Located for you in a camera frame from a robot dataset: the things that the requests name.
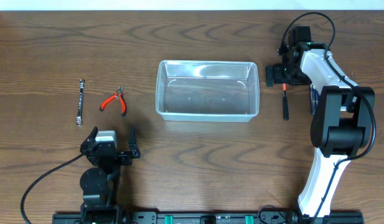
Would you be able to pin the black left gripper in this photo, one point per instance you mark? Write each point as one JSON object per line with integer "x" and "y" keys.
{"x": 122, "y": 156}

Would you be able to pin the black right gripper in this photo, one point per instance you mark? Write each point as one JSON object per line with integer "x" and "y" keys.
{"x": 276, "y": 68}

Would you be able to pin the claw hammer orange black handle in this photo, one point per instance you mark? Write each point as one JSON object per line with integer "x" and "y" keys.
{"x": 285, "y": 104}

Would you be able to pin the blue precision screwdriver set case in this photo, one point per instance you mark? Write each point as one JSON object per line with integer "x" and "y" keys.
{"x": 314, "y": 98}

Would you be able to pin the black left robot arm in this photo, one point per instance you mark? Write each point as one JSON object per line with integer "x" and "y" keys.
{"x": 100, "y": 183}

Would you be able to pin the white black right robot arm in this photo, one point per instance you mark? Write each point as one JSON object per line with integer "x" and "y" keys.
{"x": 343, "y": 120}

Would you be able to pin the clear plastic container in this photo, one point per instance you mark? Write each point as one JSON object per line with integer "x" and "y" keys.
{"x": 207, "y": 91}

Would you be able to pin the silver combination wrench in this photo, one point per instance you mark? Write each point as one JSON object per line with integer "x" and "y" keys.
{"x": 79, "y": 121}

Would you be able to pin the red handled cutting pliers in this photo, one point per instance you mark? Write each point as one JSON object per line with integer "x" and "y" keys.
{"x": 118, "y": 94}

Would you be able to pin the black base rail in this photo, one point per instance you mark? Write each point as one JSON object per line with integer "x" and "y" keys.
{"x": 270, "y": 216}

